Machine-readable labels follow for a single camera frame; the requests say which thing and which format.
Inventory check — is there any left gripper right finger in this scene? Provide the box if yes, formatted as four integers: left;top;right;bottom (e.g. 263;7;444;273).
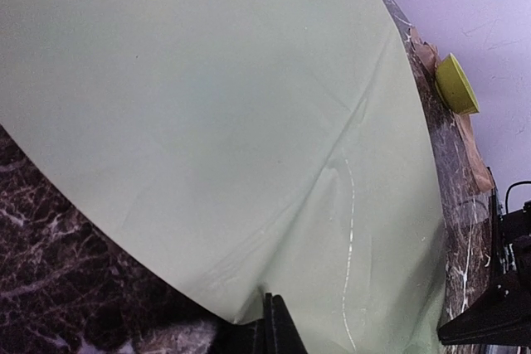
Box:
271;295;308;354

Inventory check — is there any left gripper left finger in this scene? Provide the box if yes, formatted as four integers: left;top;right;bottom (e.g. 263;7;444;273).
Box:
215;293;272;354

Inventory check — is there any green and pink wrapping paper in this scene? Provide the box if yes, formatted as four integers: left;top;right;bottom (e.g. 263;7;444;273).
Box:
1;0;445;353

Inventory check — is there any tan ribbon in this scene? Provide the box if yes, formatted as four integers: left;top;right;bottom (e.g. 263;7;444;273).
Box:
409;27;494;194

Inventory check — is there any lime green plastic bowl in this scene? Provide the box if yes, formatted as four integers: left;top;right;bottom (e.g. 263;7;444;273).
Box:
435;53;480;114

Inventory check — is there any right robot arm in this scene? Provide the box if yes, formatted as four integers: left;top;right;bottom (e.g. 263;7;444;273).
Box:
436;189;530;353

